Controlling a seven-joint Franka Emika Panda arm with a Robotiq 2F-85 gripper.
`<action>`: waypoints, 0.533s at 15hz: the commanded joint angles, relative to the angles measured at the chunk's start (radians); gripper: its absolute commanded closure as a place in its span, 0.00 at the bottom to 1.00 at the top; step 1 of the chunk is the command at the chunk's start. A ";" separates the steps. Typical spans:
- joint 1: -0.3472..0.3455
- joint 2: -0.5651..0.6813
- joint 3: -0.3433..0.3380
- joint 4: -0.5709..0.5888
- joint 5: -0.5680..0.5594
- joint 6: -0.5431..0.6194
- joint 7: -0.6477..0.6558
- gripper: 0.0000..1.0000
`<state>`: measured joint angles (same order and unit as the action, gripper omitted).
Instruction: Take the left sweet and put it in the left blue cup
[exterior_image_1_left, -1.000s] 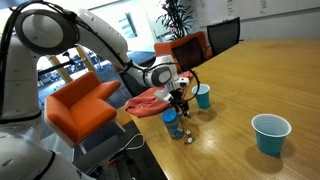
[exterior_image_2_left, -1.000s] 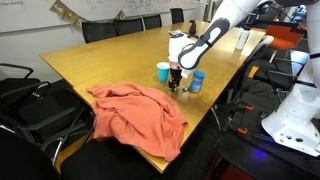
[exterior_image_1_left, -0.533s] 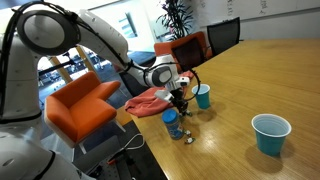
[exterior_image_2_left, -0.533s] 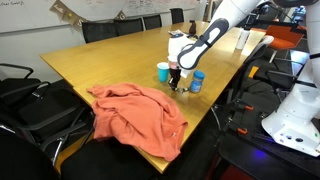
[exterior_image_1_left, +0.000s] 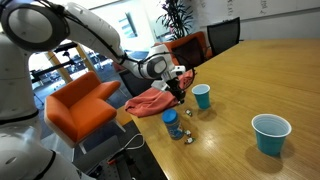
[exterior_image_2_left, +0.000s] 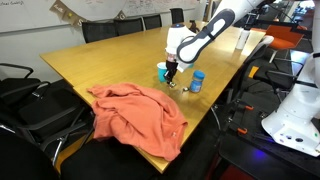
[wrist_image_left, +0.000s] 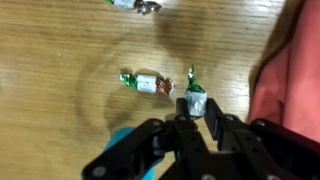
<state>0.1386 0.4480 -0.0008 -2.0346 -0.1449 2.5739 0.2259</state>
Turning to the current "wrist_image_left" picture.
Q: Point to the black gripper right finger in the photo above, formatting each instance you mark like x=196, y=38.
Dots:
x=233, y=133

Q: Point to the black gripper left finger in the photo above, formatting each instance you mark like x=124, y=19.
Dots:
x=186, y=133

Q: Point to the green white sweet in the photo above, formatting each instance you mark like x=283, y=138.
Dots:
x=146, y=83
x=196, y=101
x=133, y=4

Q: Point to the orange cloth shirt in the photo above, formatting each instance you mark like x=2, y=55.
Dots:
x=296, y=76

